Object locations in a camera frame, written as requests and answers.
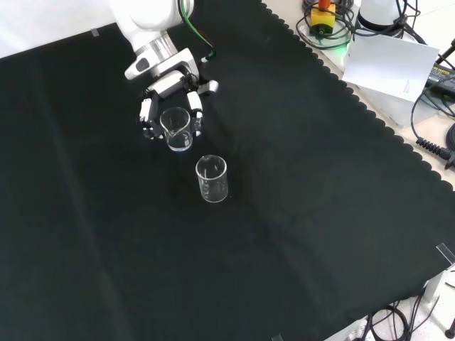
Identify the black scalloped bench cloth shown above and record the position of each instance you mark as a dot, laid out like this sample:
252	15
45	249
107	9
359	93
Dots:
106	231

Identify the black tripod leg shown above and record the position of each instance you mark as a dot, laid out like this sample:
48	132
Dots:
447	52

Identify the yellow stop button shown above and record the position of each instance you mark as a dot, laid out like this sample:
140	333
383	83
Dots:
321	17

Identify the pale board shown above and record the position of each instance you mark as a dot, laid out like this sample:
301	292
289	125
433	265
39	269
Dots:
387	64

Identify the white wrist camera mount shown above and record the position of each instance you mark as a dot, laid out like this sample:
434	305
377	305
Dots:
138	65

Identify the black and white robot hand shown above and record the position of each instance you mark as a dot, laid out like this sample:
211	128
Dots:
167	83

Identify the clear tape piece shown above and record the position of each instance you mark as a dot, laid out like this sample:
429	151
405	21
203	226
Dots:
446	253
277	337
95	32

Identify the black power adapter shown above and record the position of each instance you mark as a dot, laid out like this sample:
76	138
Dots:
442	76

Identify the clear glass beaker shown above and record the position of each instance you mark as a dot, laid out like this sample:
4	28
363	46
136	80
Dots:
212	188
179	142

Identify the white power strip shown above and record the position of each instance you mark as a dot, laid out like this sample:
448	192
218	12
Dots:
355	328

